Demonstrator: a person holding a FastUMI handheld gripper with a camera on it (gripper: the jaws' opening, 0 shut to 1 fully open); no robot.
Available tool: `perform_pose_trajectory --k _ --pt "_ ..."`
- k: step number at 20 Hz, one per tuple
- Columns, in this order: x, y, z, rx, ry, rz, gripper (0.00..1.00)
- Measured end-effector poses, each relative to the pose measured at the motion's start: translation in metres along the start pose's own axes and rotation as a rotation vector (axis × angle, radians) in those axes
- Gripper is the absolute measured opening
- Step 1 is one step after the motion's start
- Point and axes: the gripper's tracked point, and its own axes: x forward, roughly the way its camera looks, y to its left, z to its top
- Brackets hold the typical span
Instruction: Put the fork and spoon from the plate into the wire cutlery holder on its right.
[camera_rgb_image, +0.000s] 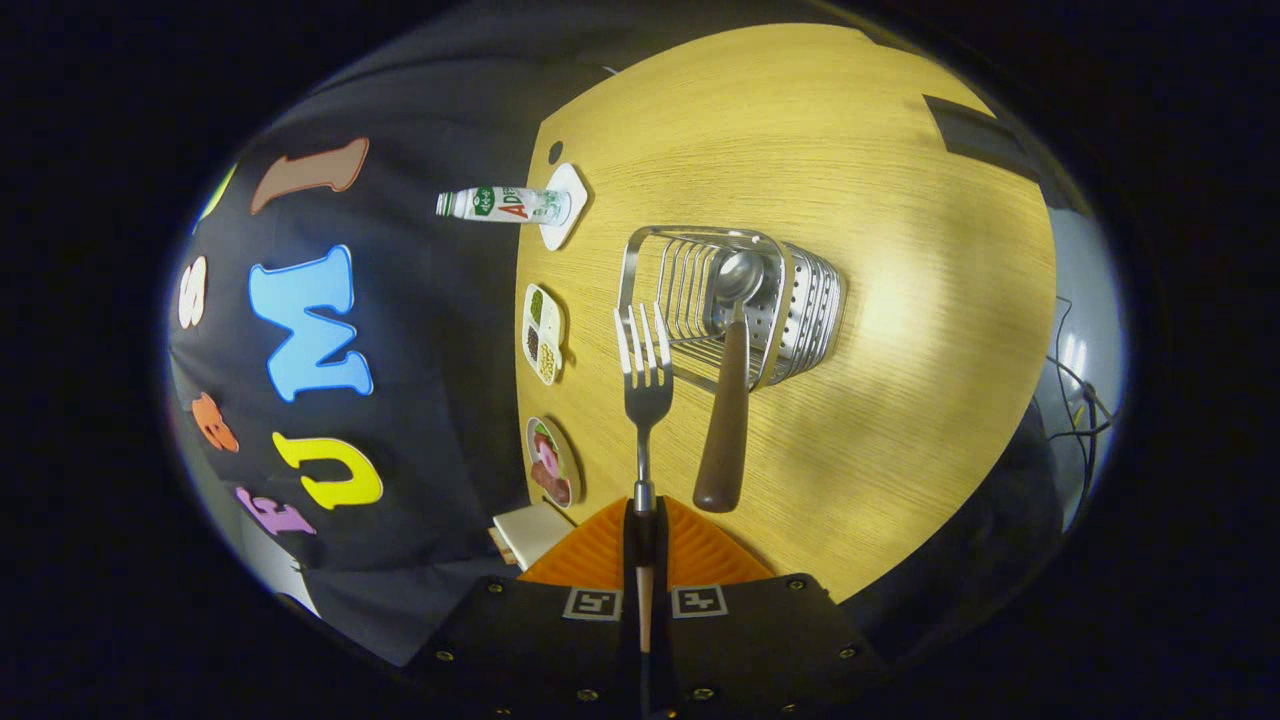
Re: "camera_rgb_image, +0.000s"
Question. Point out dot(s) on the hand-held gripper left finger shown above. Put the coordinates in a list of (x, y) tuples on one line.
[(630, 540)]

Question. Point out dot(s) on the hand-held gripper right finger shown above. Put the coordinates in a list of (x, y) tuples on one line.
[(664, 540)]

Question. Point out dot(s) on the brown meat piece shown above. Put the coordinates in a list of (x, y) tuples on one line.
[(556, 488)]

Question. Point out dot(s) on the white toaster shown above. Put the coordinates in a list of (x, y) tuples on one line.
[(540, 530)]

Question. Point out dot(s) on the white food plate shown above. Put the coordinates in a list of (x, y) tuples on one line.
[(572, 455)]

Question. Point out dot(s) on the pink ham slice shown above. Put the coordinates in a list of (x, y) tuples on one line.
[(548, 458)]

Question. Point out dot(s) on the toast slices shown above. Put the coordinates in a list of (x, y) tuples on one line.
[(500, 545)]

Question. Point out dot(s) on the green lettuce leaf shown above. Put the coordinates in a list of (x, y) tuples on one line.
[(541, 432)]

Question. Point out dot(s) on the white divided seed dish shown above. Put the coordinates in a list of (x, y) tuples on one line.
[(558, 330)]

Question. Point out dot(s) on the white coaster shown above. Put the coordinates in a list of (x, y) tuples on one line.
[(572, 185)]

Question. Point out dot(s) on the white plastic bottle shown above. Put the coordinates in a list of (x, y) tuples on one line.
[(500, 204)]

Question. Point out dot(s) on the dark flat panel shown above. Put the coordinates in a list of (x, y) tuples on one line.
[(975, 135)]

